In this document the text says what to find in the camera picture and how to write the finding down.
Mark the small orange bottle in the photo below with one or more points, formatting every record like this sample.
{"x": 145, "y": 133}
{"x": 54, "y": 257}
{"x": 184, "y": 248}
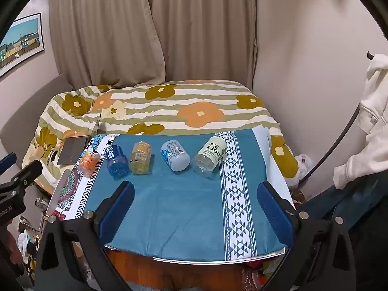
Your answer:
{"x": 89, "y": 163}

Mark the teal patterned tablecloth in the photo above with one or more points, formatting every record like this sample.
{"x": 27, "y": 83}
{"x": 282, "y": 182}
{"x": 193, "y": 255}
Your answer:
{"x": 182, "y": 206}

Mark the white plastic bag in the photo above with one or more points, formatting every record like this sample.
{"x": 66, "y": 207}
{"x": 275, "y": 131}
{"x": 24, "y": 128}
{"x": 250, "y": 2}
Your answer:
{"x": 303, "y": 163}

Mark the dark blue jeans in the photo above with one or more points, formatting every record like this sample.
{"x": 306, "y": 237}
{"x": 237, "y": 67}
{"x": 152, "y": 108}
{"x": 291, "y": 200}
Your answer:
{"x": 348, "y": 206}

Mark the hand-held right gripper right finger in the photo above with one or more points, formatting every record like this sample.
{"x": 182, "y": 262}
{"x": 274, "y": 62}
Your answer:
{"x": 274, "y": 213}

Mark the black curved pole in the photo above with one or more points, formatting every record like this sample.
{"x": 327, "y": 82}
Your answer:
{"x": 342, "y": 145}

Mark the yellow clear bottle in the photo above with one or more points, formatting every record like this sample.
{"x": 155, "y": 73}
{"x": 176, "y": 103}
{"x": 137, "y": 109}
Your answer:
{"x": 141, "y": 158}

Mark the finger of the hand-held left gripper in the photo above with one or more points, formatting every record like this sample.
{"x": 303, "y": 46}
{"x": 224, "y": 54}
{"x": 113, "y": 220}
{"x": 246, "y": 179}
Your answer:
{"x": 28, "y": 171}
{"x": 7, "y": 161}

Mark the blue label clear bottle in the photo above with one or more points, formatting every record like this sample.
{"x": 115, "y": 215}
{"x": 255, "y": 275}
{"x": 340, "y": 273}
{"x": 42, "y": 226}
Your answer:
{"x": 116, "y": 163}

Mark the beige curtain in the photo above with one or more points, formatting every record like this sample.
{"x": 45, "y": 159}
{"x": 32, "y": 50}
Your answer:
{"x": 151, "y": 30}

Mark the white hooded sweatshirt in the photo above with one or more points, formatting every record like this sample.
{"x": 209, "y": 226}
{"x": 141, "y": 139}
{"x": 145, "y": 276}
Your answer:
{"x": 371, "y": 112}

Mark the grey laptop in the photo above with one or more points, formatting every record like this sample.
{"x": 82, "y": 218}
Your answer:
{"x": 72, "y": 151}

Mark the white bottle blue label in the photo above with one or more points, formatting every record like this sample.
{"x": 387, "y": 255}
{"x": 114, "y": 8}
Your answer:
{"x": 175, "y": 156}

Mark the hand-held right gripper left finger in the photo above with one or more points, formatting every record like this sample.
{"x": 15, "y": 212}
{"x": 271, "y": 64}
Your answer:
{"x": 122, "y": 209}

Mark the wooden table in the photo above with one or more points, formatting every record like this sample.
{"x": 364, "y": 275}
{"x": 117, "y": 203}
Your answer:
{"x": 182, "y": 271}

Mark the floral striped blanket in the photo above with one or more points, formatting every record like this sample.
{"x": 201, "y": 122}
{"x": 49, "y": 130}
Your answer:
{"x": 182, "y": 109}

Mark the red snack packets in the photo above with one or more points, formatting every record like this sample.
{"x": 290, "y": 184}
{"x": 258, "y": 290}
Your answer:
{"x": 257, "y": 274}

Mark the framed wall poster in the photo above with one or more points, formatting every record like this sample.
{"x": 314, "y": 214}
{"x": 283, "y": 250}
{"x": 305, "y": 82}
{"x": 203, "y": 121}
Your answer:
{"x": 21, "y": 42}

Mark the clear bottle green label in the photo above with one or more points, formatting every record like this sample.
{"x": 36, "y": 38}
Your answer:
{"x": 209, "y": 157}

